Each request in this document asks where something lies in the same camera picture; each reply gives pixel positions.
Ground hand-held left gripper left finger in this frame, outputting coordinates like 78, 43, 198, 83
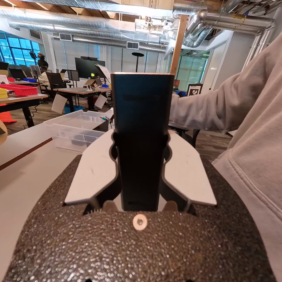
64, 130, 122, 212

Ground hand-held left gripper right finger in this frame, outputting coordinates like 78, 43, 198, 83
159, 130, 218, 213

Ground clear plastic bin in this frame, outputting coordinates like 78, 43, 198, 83
43, 108, 115, 152

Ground black usb hub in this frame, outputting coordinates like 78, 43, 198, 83
111, 72, 175, 212

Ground person's right forearm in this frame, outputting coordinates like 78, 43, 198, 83
169, 66, 254, 132

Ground black floor lamp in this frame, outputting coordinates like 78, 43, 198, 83
132, 52, 145, 73

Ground blue bins under desk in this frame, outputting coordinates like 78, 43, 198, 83
64, 104, 83, 114

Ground person's beige sweatshirt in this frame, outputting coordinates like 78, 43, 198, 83
212, 33, 282, 282

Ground silver pipe cluster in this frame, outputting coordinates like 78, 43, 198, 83
173, 3, 275, 48

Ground wood edged desk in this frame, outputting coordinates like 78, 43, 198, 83
53, 87, 112, 111
0, 94, 48, 129

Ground black office chair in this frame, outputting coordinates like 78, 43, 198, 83
46, 72, 67, 99

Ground red plastic bin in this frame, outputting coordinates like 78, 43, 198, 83
0, 84, 38, 96

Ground black computer monitor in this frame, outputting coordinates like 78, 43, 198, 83
8, 68, 27, 80

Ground wooden post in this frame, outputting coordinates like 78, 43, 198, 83
170, 14, 189, 74

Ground teal plug braided usb cable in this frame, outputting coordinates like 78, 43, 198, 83
100, 115, 113, 129

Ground large black wall screen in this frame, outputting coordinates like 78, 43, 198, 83
75, 57, 106, 80

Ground silver air duct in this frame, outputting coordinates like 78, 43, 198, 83
0, 5, 177, 45

